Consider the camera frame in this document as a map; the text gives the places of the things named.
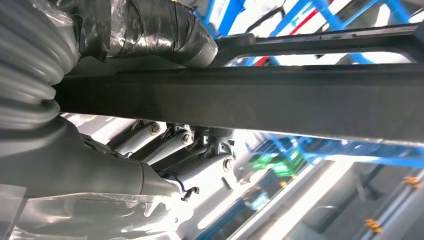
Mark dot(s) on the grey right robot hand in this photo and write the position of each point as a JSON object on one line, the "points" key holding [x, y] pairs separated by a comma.
{"points": [[82, 172]]}

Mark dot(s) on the blue metal shelf rack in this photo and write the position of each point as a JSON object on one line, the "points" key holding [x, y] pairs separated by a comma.
{"points": [[233, 10]]}

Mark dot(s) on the white car with red stripe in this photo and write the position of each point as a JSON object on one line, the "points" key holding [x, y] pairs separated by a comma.
{"points": [[258, 13]]}

